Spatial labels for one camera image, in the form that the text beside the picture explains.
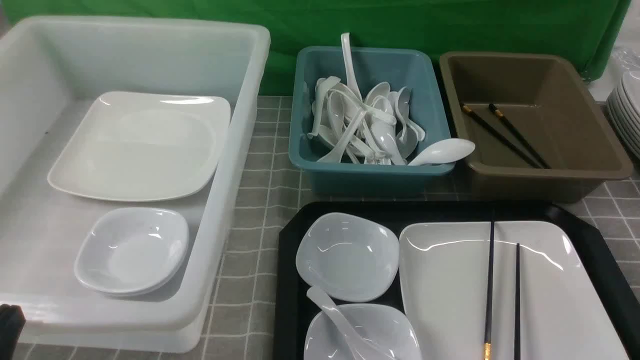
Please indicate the white bowl in tub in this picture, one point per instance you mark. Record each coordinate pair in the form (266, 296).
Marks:
(131, 251)

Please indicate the upright white spoon in bin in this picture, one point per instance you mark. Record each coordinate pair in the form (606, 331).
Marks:
(352, 83)

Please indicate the pile of white spoons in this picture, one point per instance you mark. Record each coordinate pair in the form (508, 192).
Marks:
(374, 130)

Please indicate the white square plate in tub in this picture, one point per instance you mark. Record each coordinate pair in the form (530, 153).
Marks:
(143, 147)

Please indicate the green backdrop cloth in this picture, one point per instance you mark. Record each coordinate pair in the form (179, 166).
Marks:
(581, 31)

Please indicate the white bowl tray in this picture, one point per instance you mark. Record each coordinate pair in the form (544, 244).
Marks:
(352, 259)
(382, 326)

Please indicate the large white plastic tub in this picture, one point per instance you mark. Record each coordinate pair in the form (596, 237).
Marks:
(52, 70)

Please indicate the brown plastic bin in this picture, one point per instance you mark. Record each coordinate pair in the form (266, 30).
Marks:
(547, 101)

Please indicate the large white rice plate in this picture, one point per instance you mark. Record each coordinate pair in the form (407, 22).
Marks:
(443, 271)

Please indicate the grey checked tablecloth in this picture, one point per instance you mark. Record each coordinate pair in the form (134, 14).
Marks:
(239, 312)

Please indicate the black object bottom left corner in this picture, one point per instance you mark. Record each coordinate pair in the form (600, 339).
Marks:
(12, 321)

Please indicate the white spoon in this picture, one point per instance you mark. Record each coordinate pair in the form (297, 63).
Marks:
(359, 348)
(352, 83)
(445, 151)

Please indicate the stack of white plates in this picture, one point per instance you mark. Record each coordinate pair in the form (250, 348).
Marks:
(623, 108)

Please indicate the white spoon on bin rim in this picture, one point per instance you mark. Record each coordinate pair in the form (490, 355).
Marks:
(445, 151)

